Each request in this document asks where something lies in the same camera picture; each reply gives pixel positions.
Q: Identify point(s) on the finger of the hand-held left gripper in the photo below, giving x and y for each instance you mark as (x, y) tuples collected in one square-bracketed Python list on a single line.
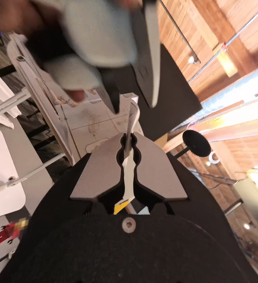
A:
[(154, 55), (110, 88)]

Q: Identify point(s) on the black round disc on stem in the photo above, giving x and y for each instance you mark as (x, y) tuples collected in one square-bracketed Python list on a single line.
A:
[(196, 143)]

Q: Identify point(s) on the red lego minifigure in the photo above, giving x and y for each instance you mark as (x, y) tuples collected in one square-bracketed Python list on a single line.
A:
[(0, 236)]

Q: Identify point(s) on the white book stand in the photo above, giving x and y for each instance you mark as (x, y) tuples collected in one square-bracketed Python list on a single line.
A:
[(0, 154)]

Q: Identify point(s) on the yellow card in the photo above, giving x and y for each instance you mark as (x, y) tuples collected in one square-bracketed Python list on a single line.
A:
[(120, 207)]

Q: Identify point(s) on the person's left hand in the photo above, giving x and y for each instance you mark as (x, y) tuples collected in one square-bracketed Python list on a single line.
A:
[(9, 13)]

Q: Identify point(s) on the large black screen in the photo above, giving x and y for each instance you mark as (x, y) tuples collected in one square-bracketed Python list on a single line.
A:
[(175, 92)]

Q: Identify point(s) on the ceiling lamp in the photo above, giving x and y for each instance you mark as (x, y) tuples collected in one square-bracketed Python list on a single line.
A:
[(192, 59)]

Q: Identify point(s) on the white paper bag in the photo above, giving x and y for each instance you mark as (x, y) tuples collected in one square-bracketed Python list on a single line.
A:
[(0, 92)]

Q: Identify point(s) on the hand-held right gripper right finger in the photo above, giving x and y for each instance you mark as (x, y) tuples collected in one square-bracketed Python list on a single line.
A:
[(160, 176)]

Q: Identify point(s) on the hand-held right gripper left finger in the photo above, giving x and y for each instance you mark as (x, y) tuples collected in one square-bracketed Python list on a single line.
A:
[(98, 176)]

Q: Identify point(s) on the lego instruction booklet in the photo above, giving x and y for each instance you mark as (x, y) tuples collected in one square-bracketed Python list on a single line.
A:
[(87, 123)]

